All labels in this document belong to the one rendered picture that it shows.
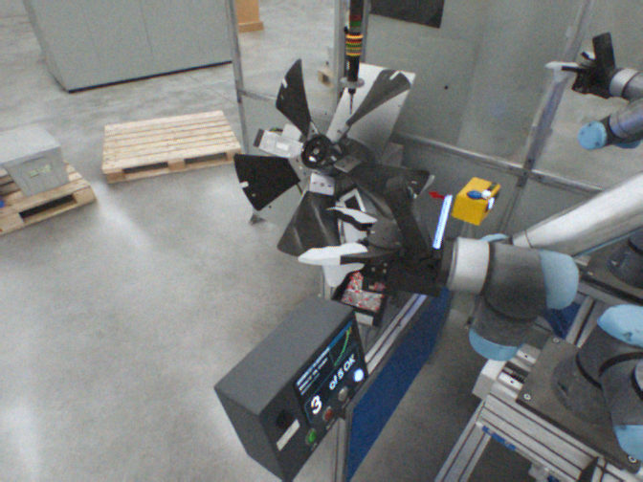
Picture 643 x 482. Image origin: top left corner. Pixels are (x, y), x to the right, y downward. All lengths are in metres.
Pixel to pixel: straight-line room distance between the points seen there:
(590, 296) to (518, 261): 0.87
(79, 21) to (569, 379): 6.23
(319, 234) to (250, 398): 0.79
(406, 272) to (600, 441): 0.56
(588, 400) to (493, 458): 0.93
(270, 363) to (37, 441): 1.77
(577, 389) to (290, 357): 0.58
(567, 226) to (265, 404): 0.52
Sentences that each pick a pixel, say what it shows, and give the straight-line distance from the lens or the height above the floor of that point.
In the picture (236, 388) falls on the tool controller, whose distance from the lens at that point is 0.67.
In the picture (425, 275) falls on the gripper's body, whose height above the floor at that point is 1.42.
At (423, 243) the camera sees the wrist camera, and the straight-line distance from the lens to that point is 0.54.
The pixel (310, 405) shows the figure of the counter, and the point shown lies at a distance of 0.72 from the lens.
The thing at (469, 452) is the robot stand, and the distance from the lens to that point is 1.81.
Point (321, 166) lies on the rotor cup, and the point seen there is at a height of 1.19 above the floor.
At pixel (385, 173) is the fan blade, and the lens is 1.30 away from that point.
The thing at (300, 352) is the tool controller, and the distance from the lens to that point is 0.69.
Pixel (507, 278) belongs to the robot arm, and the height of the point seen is 1.45.
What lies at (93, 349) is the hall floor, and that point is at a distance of 2.56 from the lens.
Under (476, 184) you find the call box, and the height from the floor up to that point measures 1.07.
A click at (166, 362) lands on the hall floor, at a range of 2.33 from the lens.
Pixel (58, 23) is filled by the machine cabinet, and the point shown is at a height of 0.81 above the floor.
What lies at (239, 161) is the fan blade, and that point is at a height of 1.12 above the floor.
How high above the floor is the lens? 1.81
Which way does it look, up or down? 40 degrees down
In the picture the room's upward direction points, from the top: straight up
